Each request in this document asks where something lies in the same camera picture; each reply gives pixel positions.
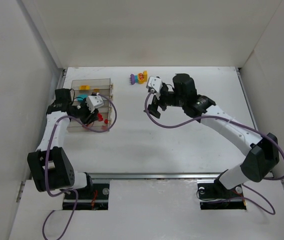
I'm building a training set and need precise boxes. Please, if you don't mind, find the purple lego block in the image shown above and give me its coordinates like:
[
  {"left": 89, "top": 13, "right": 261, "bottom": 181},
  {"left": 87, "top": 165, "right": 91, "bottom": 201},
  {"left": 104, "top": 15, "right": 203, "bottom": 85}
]
[{"left": 130, "top": 74, "right": 138, "bottom": 85}]

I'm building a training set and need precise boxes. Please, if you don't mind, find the teal lego block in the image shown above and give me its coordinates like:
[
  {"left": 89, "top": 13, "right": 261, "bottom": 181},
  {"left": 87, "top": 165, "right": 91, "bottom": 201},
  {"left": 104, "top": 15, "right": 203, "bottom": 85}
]
[{"left": 74, "top": 94, "right": 88, "bottom": 103}]

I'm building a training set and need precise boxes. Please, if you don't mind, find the clear compartment organizer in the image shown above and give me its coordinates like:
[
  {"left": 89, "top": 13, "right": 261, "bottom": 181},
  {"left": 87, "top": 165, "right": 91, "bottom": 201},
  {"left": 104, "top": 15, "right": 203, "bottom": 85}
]
[{"left": 63, "top": 78, "right": 114, "bottom": 131}]

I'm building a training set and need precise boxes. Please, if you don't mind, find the red lego block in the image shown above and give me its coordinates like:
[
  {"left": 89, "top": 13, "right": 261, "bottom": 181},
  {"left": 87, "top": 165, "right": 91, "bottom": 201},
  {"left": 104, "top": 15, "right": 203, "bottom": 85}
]
[{"left": 97, "top": 113, "right": 104, "bottom": 122}]

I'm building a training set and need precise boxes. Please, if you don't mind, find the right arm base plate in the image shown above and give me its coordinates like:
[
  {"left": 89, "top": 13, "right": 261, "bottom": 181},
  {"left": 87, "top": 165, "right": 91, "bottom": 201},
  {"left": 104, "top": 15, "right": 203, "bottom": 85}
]
[{"left": 196, "top": 181, "right": 246, "bottom": 210}]

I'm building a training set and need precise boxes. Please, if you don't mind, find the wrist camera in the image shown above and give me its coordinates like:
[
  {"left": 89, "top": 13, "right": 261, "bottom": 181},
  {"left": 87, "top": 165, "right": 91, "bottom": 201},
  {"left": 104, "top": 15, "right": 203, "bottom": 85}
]
[
  {"left": 146, "top": 76, "right": 163, "bottom": 99},
  {"left": 86, "top": 95, "right": 104, "bottom": 112}
]

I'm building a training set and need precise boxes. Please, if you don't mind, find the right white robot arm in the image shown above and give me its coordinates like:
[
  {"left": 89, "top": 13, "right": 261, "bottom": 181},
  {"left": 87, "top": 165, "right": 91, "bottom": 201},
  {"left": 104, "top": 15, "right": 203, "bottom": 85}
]
[{"left": 145, "top": 73, "right": 279, "bottom": 201}]

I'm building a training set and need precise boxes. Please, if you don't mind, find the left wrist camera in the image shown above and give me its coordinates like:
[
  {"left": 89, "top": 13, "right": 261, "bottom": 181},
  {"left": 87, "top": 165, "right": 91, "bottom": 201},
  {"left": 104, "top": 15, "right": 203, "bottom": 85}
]
[{"left": 86, "top": 95, "right": 104, "bottom": 112}]

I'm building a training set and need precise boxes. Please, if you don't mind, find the yellow flower lego block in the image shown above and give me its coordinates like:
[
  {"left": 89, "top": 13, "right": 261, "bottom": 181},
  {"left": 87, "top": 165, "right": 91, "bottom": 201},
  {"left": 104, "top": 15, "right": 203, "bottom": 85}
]
[{"left": 136, "top": 70, "right": 148, "bottom": 84}]

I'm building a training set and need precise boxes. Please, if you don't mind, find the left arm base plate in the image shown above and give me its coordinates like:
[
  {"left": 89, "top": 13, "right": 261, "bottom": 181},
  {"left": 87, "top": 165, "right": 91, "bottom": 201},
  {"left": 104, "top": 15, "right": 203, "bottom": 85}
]
[{"left": 75, "top": 179, "right": 110, "bottom": 211}]

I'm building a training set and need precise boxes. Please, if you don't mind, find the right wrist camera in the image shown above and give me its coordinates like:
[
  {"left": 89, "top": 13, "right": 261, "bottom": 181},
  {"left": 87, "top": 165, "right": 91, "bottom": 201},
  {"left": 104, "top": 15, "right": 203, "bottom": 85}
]
[{"left": 146, "top": 76, "right": 163, "bottom": 99}]

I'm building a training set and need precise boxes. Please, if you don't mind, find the aluminium rail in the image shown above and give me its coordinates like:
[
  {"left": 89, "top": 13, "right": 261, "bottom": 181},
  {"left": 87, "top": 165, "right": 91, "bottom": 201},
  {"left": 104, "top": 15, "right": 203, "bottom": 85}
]
[{"left": 90, "top": 172, "right": 219, "bottom": 180}]

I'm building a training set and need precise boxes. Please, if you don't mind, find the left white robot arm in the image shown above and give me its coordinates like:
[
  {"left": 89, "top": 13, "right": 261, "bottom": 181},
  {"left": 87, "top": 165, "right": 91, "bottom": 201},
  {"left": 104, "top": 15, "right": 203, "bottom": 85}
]
[{"left": 27, "top": 88, "right": 104, "bottom": 192}]

